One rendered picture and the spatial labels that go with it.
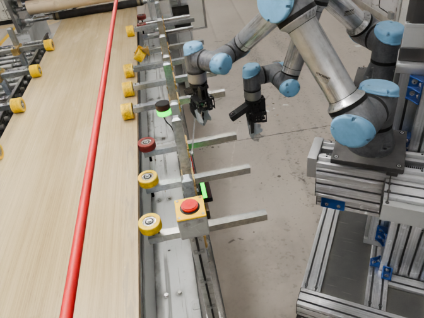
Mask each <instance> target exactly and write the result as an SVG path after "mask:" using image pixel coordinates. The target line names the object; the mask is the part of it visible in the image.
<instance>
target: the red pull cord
mask: <svg viewBox="0 0 424 318"><path fill-rule="evenodd" d="M117 5H118V0H114V7H113V11H112V18H111V22H110V29H109V36H108V40H107V47H106V51H105V58H104V62H103V69H102V76H101V80H100V87H99V91H98V98H97V105H96V109H95V116H94V120H93V127H92V131H91V138H90V145H89V149H88V156H87V160H86V167H85V174H84V178H83V185H82V189H81V196H80V200H79V207H78V214H77V218H76V224H75V229H74V236H73V243H72V247H71V253H70V258H69V265H68V271H67V276H66V282H65V287H64V294H63V298H62V305H61V311H60V316H59V318H73V315H74V306H75V301H76V293H77V288H78V280H79V275H80V266H81V258H82V253H83V244H84V239H85V231H86V222H87V217H88V209H89V203H90V195H91V187H92V182H93V173H94V168H95V160H96V155H97V146H98V138H99V133H100V125H101V120H102V111H103V103H104V98H105V89H106V84H107V76H108V71H109V62H110V54H111V49H112V41H113V36H114V27H115V19H116V14H117Z"/></svg>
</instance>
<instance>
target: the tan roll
mask: <svg viewBox="0 0 424 318"><path fill-rule="evenodd" d="M111 1H114V0H27V1H25V6H22V7H18V8H16V11H17V12H19V11H26V10H27V11H28V14H30V15H35V14H40V13H47V12H51V11H58V10H62V9H69V8H77V7H81V6H88V5H92V4H100V3H107V2H111Z"/></svg>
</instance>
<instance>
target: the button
mask: <svg viewBox="0 0 424 318"><path fill-rule="evenodd" d="M197 207H198V203H197V201H196V200H195V199H186V200H185V201H183V202H182V204H181V208H182V210H183V211H184V212H187V213H190V212H193V211H195V210H196V209H197Z"/></svg>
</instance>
